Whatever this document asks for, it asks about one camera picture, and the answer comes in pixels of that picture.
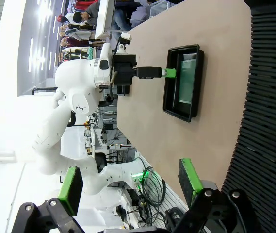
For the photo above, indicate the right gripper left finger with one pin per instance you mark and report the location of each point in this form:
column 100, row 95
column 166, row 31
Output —
column 71, row 189

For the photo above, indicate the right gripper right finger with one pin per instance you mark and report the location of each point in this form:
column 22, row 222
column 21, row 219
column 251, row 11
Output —
column 188, row 179

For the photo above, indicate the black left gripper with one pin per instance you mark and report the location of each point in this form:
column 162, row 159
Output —
column 125, row 70

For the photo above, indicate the green circuit board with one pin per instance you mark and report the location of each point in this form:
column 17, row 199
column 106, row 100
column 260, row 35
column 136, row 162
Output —
column 187, row 80

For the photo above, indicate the black ESD tray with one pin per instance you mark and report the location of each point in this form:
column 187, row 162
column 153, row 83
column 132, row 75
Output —
column 169, row 102

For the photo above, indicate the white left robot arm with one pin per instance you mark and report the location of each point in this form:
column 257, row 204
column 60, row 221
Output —
column 79, row 80

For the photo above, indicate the base box with green light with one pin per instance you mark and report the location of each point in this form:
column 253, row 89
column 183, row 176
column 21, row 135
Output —
column 137, row 180

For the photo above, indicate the person in blue jeans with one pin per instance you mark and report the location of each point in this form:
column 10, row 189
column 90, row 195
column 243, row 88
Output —
column 122, row 17

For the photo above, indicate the white desk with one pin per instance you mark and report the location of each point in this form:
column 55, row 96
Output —
column 105, row 19

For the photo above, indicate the seated person grey jacket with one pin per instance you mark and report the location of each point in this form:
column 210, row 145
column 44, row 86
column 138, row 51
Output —
column 90, row 14

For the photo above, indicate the black slotted board rack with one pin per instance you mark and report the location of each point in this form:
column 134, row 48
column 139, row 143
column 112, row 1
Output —
column 268, row 121

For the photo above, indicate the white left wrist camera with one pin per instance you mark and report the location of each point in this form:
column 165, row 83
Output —
column 125, row 38

